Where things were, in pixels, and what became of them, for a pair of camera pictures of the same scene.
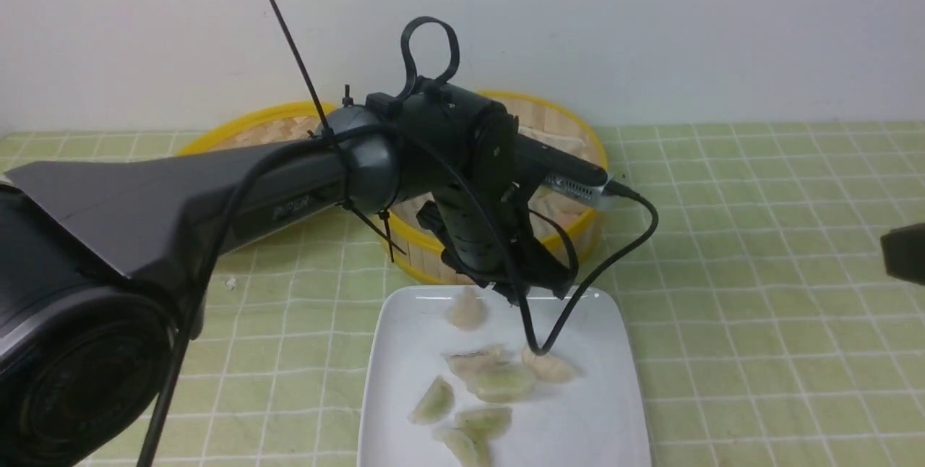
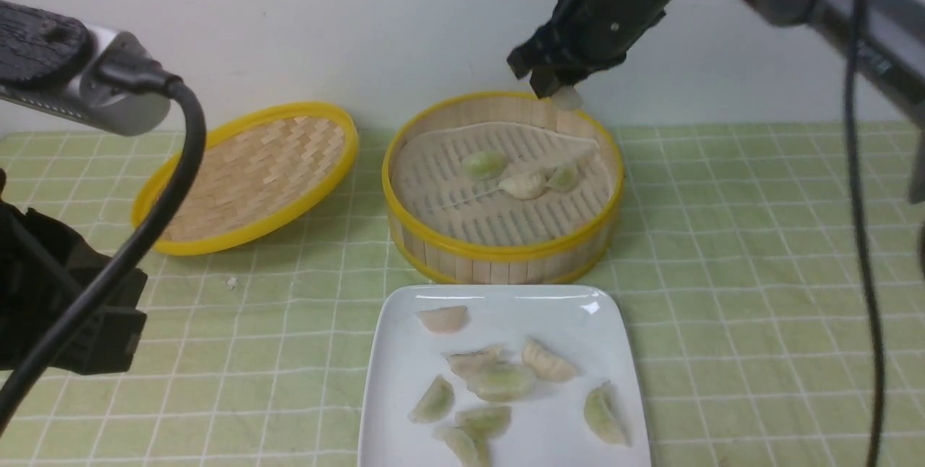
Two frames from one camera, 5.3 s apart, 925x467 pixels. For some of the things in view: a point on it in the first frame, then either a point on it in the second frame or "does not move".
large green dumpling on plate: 510,382 does not move
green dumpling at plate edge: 471,449 does not move
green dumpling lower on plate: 483,423 does not move
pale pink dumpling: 467,311 -> 444,319
